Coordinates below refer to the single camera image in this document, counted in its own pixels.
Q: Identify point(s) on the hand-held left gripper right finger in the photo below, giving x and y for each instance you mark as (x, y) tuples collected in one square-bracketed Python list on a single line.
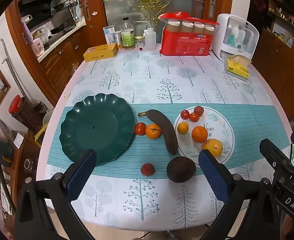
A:
[(213, 176)]

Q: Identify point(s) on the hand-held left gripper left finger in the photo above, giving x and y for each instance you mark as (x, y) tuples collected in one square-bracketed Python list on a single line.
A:
[(81, 177)]

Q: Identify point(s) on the white floral round plate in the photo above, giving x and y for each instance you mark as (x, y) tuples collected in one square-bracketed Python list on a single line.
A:
[(219, 127)]

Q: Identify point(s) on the green scalloped plastic plate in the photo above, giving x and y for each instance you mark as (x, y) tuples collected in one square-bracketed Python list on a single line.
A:
[(97, 130)]

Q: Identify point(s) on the small red cherry tomato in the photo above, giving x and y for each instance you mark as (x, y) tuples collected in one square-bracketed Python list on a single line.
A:
[(185, 114), (193, 117)]

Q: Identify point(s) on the large yellowish orange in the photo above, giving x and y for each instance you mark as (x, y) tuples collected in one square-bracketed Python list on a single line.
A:
[(214, 147)]

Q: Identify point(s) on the dark brown avocado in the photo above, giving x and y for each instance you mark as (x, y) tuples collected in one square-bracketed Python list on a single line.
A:
[(181, 169)]

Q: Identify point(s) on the deep orange tangerine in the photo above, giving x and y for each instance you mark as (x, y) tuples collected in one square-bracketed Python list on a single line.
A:
[(199, 134)]

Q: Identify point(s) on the small yellow-orange citrus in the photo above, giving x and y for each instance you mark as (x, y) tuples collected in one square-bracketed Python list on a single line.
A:
[(182, 128)]

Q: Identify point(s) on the dark wooden side cabinet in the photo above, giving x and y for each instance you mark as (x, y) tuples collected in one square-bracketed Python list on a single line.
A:
[(279, 80)]

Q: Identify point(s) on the red bumpy lychee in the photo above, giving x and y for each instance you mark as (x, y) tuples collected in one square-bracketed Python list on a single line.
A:
[(147, 169)]

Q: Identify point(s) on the brown overripe banana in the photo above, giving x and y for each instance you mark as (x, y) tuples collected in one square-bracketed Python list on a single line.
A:
[(164, 130)]

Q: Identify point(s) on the dark red plum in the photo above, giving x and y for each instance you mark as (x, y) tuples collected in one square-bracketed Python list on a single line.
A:
[(199, 110)]

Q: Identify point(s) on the orange tangerine with green stem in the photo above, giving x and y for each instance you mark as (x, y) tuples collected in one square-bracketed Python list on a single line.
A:
[(153, 131)]

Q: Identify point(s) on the jar with red lid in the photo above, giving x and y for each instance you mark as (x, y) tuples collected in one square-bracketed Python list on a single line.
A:
[(24, 112)]

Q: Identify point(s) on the yellow tissue box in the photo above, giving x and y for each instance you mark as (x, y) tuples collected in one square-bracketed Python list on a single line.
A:
[(238, 67)]

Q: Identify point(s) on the wooden kitchen counter cabinet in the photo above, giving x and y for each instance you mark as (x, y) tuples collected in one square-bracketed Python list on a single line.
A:
[(62, 60)]

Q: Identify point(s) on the white cosmetics storage box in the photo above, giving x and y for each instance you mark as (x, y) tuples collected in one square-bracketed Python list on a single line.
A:
[(236, 37)]

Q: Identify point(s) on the yellow rectangular tin box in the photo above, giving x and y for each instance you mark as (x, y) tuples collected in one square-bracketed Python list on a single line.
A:
[(100, 52)]

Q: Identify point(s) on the red pack of paper cups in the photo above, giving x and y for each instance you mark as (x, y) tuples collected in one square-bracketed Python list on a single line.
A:
[(184, 42)]

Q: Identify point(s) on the pink box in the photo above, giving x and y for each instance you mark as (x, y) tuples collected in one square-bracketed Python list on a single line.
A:
[(37, 45)]

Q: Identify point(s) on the small silver can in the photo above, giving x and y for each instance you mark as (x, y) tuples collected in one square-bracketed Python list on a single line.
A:
[(118, 40)]

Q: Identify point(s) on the white and blue carton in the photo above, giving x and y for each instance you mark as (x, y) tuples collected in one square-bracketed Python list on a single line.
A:
[(109, 34)]

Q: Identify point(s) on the small glass jar yellow lid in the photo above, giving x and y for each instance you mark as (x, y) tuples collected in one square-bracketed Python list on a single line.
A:
[(139, 42)]

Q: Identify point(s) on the glass bottle with green label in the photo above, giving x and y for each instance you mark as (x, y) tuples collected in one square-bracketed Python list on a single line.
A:
[(128, 36)]

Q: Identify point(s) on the white plastic squeeze bottle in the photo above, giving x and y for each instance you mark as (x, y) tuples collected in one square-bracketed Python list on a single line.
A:
[(150, 38)]

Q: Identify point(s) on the black wok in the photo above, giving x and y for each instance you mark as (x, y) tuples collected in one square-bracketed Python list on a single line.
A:
[(59, 5)]

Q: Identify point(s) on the wooden frosted glass sliding door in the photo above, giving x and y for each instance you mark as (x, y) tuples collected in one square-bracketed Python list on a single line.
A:
[(127, 7)]

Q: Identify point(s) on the wooden wall shelf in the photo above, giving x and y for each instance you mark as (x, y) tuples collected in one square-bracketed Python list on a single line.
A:
[(286, 22)]

